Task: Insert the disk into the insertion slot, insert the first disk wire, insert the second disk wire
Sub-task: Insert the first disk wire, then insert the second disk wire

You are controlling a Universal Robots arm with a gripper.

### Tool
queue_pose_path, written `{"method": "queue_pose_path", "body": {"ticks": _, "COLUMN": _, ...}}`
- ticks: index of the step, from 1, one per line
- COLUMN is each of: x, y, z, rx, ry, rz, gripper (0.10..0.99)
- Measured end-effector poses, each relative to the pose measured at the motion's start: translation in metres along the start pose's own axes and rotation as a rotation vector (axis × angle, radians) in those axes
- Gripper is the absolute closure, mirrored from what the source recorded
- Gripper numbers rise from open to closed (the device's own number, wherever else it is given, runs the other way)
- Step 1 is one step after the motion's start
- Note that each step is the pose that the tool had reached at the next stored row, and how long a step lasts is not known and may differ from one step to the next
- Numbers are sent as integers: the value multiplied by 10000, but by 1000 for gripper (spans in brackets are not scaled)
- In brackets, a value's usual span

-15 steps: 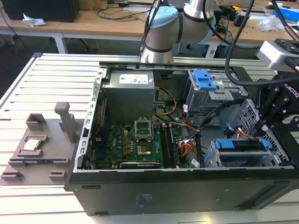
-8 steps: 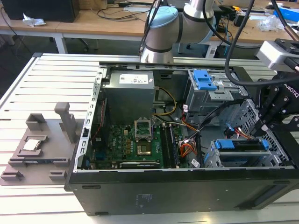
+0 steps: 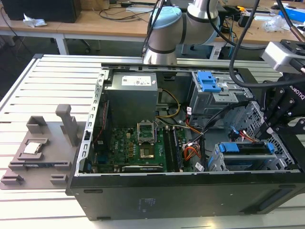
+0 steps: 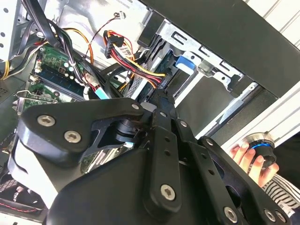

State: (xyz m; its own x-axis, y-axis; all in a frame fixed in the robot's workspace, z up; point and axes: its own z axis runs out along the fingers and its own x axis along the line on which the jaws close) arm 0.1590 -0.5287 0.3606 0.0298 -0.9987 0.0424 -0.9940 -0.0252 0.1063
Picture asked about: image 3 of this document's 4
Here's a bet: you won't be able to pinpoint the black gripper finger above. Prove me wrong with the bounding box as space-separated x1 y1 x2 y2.
266 118 305 135
256 89 285 139

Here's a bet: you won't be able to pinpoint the red wire with black connector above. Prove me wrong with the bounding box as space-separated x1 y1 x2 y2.
239 130 265 146

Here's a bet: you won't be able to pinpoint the hard disk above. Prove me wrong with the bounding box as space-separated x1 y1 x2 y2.
215 140 275 156

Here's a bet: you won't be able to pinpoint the metal disk bay cage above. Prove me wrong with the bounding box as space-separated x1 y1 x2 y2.
207 100 298 172

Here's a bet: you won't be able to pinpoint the black RAM slot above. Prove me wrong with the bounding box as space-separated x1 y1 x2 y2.
172 127 185 170
163 127 176 171

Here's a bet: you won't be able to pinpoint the metal optical drive cage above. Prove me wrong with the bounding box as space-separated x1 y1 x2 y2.
188 71 253 117

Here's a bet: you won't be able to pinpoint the blue drive latch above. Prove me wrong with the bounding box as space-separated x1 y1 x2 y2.
197 71 221 93

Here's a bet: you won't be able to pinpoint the clear plastic bag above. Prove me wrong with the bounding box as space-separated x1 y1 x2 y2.
263 15 290 33

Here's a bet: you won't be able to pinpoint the blue box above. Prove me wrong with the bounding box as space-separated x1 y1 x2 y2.
285 7 305 23

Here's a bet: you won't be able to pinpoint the square bronze chipset chip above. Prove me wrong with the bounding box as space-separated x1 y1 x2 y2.
139 147 157 159

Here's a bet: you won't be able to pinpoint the black PC case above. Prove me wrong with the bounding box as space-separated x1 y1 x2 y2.
65 62 305 221

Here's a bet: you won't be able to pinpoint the grey power supply unit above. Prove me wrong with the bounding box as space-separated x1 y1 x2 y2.
103 71 159 117

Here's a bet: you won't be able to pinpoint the black graphics card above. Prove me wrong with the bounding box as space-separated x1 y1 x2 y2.
121 164 165 173

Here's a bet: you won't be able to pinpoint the green motherboard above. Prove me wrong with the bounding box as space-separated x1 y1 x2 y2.
94 116 191 172

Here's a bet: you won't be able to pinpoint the wooden desk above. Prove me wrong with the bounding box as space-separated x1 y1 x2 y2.
0 0 305 55

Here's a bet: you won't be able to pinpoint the grey parts rack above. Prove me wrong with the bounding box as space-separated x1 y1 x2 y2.
0 104 79 190

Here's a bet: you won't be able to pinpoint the dark RAM stick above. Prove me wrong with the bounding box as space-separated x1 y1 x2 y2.
9 161 69 167

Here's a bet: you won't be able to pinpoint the silver CPU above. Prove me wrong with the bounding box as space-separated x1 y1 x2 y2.
22 141 45 155

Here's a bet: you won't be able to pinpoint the black box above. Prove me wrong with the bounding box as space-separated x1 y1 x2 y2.
1 0 81 24

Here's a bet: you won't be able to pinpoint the white crumpled paper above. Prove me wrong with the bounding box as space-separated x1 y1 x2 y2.
22 13 48 27

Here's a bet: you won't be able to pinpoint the blue SATA wire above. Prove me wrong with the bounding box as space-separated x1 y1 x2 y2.
230 125 240 139

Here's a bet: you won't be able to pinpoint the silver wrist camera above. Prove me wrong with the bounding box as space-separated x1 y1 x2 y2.
261 42 298 72

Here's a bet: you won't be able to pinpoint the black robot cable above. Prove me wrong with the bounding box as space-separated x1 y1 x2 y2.
228 0 262 88

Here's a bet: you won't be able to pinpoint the thick black hose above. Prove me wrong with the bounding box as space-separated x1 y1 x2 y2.
276 0 305 42

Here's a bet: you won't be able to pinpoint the orange and red wire bundle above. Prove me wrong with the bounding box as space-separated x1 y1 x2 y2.
182 145 202 159

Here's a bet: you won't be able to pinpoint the yellow and black wire bundle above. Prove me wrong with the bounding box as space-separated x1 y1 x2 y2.
156 88 181 119

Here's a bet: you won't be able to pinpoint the CPU socket with metal frame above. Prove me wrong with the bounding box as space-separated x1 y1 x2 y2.
137 120 157 146

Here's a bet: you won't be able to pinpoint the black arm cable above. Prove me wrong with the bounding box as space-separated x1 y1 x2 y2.
142 0 167 55

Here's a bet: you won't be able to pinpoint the thin black desk cables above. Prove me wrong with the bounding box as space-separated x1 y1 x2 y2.
99 7 153 23

